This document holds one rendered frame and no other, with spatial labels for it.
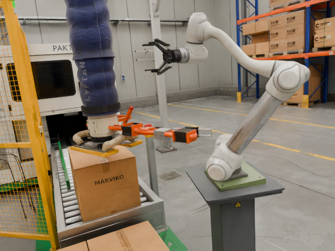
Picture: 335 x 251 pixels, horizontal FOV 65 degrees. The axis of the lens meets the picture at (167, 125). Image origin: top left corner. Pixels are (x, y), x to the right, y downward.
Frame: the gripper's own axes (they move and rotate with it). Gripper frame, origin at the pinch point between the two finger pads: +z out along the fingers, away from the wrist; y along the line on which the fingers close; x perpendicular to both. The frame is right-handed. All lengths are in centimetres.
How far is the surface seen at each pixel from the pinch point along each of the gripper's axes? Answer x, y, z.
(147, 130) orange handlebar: -18.6, 36.3, 12.6
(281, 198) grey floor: 37, 158, -168
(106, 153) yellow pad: -1, 48, 30
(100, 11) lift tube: 7.3, -25.3, 20.2
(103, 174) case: 27, 71, 25
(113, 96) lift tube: 9.4, 19.8, 18.2
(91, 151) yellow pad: 9, 48, 35
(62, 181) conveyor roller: 125, 104, 40
